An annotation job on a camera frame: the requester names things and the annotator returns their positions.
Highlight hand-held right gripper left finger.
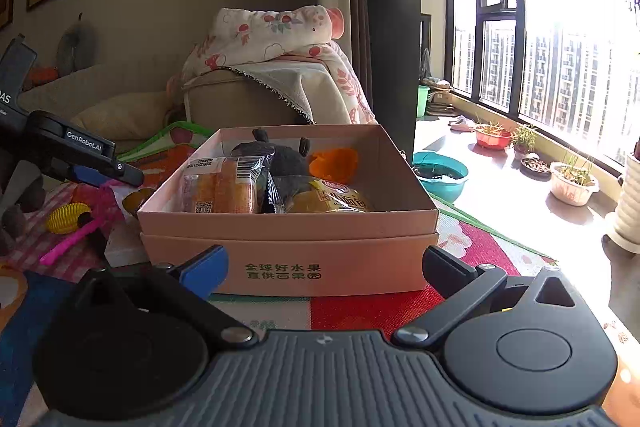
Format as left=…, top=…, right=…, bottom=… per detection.
left=74, top=245, right=258, bottom=351

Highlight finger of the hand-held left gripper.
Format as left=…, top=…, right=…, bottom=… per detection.
left=65, top=157, right=146, bottom=188

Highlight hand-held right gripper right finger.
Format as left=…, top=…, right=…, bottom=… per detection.
left=391, top=246, right=587, bottom=350

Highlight yellow spiky ball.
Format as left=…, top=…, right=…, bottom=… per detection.
left=46, top=202, right=92, bottom=236

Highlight yellow and dark toy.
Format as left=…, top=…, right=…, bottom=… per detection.
left=121, top=187, right=157, bottom=221

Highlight pink plastic stick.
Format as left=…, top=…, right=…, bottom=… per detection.
left=39, top=179, right=127, bottom=266

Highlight dark brown fuzzy toy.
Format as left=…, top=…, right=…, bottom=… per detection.
left=0, top=159, right=47, bottom=257

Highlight small white box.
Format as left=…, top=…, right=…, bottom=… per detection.
left=105, top=218, right=152, bottom=269

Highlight orange snack packet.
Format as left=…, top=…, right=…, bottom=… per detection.
left=181, top=155, right=266, bottom=214

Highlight pink cardboard box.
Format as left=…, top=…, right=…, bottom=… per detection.
left=137, top=124, right=440, bottom=298

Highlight dark snack packet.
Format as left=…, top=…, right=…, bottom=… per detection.
left=262, top=171, right=286, bottom=214

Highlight yellow snack packet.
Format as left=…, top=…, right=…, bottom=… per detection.
left=287, top=178, right=374, bottom=214

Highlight dark grey plush toy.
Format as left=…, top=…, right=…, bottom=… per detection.
left=230, top=128, right=312, bottom=204

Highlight orange plush toy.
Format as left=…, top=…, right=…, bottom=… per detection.
left=29, top=65, right=60, bottom=88

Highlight teal basin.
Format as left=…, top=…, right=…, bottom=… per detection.
left=412, top=150, right=470, bottom=204

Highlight grey neck pillow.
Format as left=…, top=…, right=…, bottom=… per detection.
left=56, top=24, right=99, bottom=76

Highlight colourful play mat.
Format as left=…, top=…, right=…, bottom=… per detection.
left=0, top=121, right=640, bottom=427

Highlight dark bowl plant pot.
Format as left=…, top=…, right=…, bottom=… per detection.
left=519, top=156, right=552, bottom=180

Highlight red plant pot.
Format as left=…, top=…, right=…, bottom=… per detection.
left=474, top=121, right=514, bottom=152

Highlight beige sofa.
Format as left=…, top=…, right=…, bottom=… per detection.
left=14, top=57, right=353, bottom=154

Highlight small potted plant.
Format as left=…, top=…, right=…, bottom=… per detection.
left=511, top=123, right=539, bottom=156

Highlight white ribbed plant pot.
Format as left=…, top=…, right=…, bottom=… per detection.
left=605, top=151, right=640, bottom=254

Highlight grey fringed cloth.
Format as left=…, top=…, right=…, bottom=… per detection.
left=184, top=58, right=331, bottom=126

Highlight printed floral blanket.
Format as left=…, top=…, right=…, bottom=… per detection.
left=181, top=5, right=377, bottom=126

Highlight brown curtain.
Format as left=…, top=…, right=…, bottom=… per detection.
left=346, top=0, right=374, bottom=114

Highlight black window frame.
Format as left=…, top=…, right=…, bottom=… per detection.
left=444, top=0, right=640, bottom=175

